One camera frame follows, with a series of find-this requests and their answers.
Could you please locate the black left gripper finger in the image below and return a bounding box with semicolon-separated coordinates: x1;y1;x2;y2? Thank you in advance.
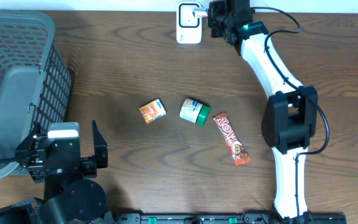
15;122;40;162
92;120;108;169

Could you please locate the orange Top chocolate bar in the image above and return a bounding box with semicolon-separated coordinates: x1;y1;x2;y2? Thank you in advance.
213;112;251;166

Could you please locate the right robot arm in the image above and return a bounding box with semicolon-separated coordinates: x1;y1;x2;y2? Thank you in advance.
207;1;321;223

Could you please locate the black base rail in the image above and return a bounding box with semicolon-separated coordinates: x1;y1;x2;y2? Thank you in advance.
112;210;347;224

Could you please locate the orange snack packet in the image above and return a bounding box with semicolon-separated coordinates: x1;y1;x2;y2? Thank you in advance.
139;99;167;124

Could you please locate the green-lidded white jar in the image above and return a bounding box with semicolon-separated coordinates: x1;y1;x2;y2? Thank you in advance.
180;98;210;126

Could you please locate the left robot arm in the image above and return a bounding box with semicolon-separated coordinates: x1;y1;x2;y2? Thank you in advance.
0;122;115;224

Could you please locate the white barcode scanner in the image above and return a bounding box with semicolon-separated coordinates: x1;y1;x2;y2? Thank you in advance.
176;1;202;44

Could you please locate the grey plastic mesh basket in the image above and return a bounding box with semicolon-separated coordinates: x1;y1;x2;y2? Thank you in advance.
0;10;73;179

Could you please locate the white Panadol medicine box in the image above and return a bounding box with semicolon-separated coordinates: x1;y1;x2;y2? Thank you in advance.
193;7;208;18

